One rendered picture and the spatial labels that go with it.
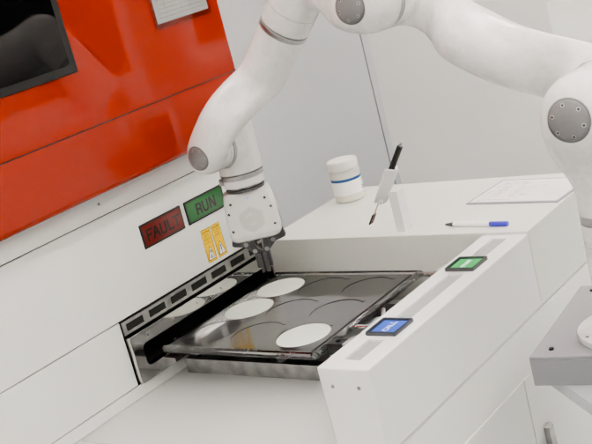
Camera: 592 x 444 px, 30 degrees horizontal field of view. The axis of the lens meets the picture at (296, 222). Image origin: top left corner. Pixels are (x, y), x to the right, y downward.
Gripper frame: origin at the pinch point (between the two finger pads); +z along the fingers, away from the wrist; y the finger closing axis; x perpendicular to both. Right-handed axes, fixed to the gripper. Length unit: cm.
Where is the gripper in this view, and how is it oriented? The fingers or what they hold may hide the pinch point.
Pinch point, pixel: (264, 260)
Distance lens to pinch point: 215.9
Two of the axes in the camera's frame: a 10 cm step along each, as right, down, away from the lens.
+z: 2.3, 9.4, 2.6
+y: 9.7, -2.2, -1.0
